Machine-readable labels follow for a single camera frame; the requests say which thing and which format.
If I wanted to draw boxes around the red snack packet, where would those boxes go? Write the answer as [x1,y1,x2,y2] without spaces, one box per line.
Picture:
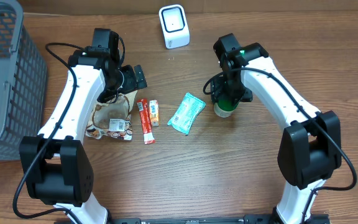
[137,98,155,144]

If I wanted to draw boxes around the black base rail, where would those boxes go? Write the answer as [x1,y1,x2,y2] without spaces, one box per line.
[113,213,331,224]

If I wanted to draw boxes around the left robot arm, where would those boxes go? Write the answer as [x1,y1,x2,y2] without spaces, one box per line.
[12,28,147,223]

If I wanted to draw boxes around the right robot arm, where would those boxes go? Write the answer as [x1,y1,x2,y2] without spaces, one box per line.
[207,34,341,223]

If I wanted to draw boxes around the white brown snack bag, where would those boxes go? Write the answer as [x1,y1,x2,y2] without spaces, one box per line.
[85,90,137,141]

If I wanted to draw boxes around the orange Kleenex tissue pack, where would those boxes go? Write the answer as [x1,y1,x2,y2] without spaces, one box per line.
[149,100,160,127]

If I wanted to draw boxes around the green white cup container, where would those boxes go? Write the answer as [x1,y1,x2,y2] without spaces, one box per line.
[214,100,238,118]

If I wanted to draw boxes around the grey plastic mesh basket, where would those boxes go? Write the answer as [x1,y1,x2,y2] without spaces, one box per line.
[0,0,48,161]

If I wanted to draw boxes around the white barcode scanner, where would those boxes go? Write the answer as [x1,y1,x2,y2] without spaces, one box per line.
[158,4,190,49]

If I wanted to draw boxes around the teal orange soup packet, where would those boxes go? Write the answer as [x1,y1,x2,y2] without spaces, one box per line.
[167,93,206,135]

